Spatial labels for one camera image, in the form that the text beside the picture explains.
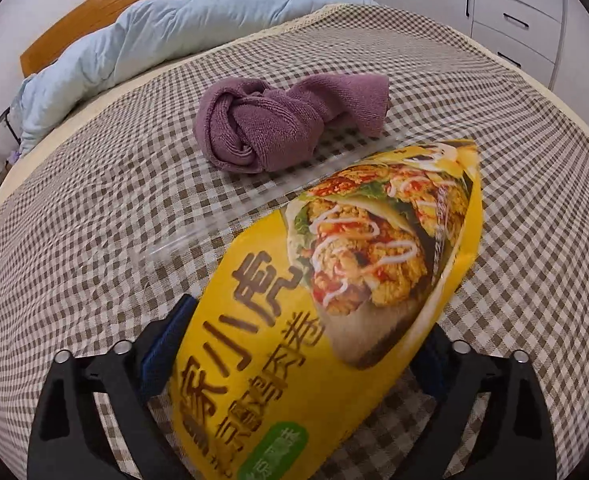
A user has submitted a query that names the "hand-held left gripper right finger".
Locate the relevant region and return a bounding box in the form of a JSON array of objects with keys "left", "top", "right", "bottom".
[{"left": 394, "top": 325, "right": 557, "bottom": 480}]

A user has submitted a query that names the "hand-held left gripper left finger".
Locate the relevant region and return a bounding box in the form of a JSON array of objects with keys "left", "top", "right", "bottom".
[{"left": 27, "top": 294, "right": 195, "bottom": 480}]

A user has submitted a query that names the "yellow snack bag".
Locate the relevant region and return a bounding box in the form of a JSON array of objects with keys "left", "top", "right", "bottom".
[{"left": 134, "top": 132, "right": 485, "bottom": 480}]

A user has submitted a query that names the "purple towel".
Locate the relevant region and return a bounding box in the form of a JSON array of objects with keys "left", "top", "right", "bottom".
[{"left": 193, "top": 72, "right": 391, "bottom": 175}]

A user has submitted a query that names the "brown checked bedspread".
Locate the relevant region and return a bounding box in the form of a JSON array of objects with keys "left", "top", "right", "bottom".
[{"left": 0, "top": 2, "right": 589, "bottom": 480}]

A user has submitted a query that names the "light blue duvet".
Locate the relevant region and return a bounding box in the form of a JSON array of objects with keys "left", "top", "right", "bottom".
[{"left": 9, "top": 0, "right": 377, "bottom": 156}]

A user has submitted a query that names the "white wardrobe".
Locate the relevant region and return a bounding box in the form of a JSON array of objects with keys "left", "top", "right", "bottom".
[{"left": 267, "top": 0, "right": 580, "bottom": 91}]

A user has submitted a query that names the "black frame bedside rack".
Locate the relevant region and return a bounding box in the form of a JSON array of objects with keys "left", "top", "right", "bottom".
[{"left": 0, "top": 105, "right": 28, "bottom": 191}]

